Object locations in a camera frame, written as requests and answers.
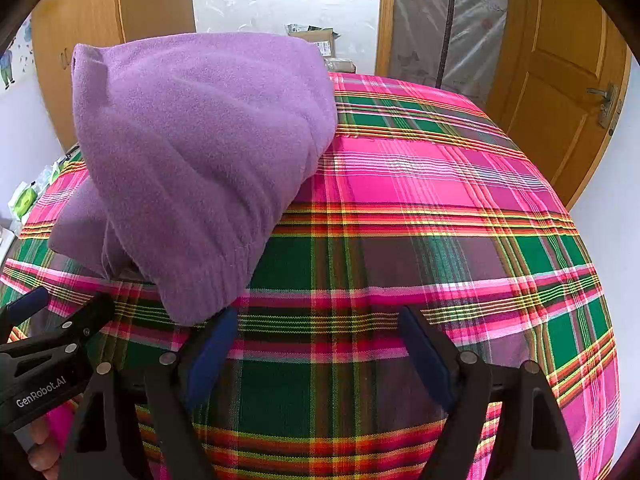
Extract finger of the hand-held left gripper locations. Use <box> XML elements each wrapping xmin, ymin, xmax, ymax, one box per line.
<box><xmin>0</xmin><ymin>287</ymin><xmax>51</xmax><ymax>333</ymax></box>
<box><xmin>30</xmin><ymin>294</ymin><xmax>117</xmax><ymax>348</ymax></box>

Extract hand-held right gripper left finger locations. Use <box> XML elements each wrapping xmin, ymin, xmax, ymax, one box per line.
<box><xmin>59</xmin><ymin>306</ymin><xmax>240</xmax><ymax>480</ymax></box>

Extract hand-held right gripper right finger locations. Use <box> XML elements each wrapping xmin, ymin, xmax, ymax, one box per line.
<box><xmin>399</xmin><ymin>305</ymin><xmax>581</xmax><ymax>480</ymax></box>

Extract purple fleece pants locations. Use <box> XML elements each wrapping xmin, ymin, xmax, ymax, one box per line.
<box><xmin>47</xmin><ymin>32</ymin><xmax>340</xmax><ymax>327</ymax></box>

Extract person's left hand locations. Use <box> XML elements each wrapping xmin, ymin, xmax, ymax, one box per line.
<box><xmin>27</xmin><ymin>417</ymin><xmax>63</xmax><ymax>473</ymax></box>

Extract green tissue box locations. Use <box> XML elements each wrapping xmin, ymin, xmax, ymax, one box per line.
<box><xmin>10</xmin><ymin>182</ymin><xmax>41</xmax><ymax>222</ymax></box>

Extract pink plaid blanket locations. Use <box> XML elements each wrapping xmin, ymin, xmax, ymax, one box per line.
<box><xmin>0</xmin><ymin>72</ymin><xmax>621</xmax><ymax>480</ymax></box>

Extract wooden door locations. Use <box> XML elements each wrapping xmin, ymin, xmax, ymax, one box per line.
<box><xmin>487</xmin><ymin>0</ymin><xmax>633</xmax><ymax>211</ymax></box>

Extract brown labelled cardboard box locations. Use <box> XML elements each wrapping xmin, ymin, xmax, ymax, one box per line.
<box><xmin>285</xmin><ymin>22</ymin><xmax>341</xmax><ymax>58</ymax></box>

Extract wooden wardrobe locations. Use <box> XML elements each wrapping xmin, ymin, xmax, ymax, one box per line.
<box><xmin>30</xmin><ymin>0</ymin><xmax>197</xmax><ymax>151</ymax></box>

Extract clear plastic sheet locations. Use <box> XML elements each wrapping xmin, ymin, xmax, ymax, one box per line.
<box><xmin>390</xmin><ymin>0</ymin><xmax>511</xmax><ymax>108</ymax></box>

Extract cartoon wall sticker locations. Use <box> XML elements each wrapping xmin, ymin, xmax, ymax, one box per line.
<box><xmin>0</xmin><ymin>45</ymin><xmax>32</xmax><ymax>92</ymax></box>

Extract metal door handle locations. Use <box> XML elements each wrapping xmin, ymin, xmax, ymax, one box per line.
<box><xmin>586</xmin><ymin>82</ymin><xmax>623</xmax><ymax>133</ymax></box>

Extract wooden door frame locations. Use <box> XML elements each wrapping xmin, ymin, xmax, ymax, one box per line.
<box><xmin>375</xmin><ymin>0</ymin><xmax>398</xmax><ymax>78</ymax></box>

